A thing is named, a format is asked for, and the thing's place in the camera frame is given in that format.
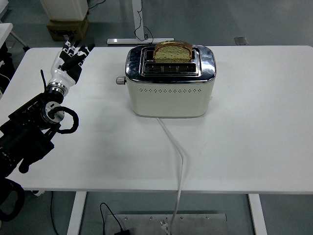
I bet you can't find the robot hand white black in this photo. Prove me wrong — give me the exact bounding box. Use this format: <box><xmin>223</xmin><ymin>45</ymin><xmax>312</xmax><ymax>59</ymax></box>
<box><xmin>46</xmin><ymin>36</ymin><xmax>95</xmax><ymax>89</ymax></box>

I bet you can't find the cream chrome two-slot toaster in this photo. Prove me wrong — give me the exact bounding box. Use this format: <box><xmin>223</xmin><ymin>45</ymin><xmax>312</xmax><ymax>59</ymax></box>
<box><xmin>115</xmin><ymin>45</ymin><xmax>217</xmax><ymax>119</ymax></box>

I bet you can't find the brown cardboard box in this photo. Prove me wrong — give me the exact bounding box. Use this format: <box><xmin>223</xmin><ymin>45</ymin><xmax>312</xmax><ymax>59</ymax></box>
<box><xmin>46</xmin><ymin>16</ymin><xmax>89</xmax><ymax>41</ymax></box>

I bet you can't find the white cabinet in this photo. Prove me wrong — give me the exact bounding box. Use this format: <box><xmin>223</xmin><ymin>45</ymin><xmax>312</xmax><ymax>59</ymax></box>
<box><xmin>40</xmin><ymin>0</ymin><xmax>89</xmax><ymax>22</ymax></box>

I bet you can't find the small white side table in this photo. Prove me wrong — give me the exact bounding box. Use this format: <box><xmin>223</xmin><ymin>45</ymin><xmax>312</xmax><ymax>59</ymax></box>
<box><xmin>0</xmin><ymin>23</ymin><xmax>30</xmax><ymax>52</ymax></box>

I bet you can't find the white T-shaped table stand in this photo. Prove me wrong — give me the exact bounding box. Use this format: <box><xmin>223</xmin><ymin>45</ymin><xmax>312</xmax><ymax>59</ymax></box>
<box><xmin>107</xmin><ymin>0</ymin><xmax>175</xmax><ymax>45</ymax></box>

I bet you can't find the toasted bread slice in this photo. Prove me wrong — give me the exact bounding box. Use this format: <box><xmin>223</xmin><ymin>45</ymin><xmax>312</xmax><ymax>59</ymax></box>
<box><xmin>153</xmin><ymin>40</ymin><xmax>193</xmax><ymax>63</ymax></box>

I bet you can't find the white table leg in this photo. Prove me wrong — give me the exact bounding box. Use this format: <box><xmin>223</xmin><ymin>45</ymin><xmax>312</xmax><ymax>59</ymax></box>
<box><xmin>248</xmin><ymin>193</ymin><xmax>268</xmax><ymax>235</ymax></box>
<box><xmin>67</xmin><ymin>191</ymin><xmax>88</xmax><ymax>235</ymax></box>

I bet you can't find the grey metal plate with screws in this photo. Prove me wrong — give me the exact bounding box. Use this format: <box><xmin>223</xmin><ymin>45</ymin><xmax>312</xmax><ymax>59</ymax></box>
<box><xmin>102</xmin><ymin>213</ymin><xmax>227</xmax><ymax>235</ymax></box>

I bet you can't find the thin black hanging cable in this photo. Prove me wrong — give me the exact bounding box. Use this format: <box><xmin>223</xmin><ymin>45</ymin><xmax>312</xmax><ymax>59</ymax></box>
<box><xmin>50</xmin><ymin>191</ymin><xmax>60</xmax><ymax>235</ymax></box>

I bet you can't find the white toaster power cable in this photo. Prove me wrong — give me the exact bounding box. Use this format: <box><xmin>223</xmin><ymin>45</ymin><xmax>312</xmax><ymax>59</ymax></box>
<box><xmin>156</xmin><ymin>117</ymin><xmax>188</xmax><ymax>230</ymax></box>

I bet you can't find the black cable with adapter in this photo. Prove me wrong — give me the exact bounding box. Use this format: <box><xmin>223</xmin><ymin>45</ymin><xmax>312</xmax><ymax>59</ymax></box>
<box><xmin>99</xmin><ymin>202</ymin><xmax>132</xmax><ymax>235</ymax></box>

